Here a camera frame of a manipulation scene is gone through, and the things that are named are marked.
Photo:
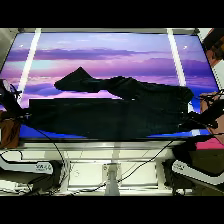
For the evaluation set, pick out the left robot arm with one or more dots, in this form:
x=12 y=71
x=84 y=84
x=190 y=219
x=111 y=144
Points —
x=8 y=98

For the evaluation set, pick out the brown garment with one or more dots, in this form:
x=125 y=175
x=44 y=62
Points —
x=9 y=131

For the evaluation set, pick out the pink garment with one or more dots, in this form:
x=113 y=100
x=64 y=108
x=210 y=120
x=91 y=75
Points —
x=213 y=144

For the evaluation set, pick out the salmon garment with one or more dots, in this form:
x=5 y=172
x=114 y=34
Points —
x=218 y=135

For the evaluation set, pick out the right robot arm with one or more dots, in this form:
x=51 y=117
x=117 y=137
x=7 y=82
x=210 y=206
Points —
x=193 y=171

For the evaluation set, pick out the silver frame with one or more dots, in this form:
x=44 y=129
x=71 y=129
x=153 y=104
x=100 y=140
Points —
x=113 y=173

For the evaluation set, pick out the blue jeans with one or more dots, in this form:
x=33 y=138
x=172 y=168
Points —
x=100 y=116

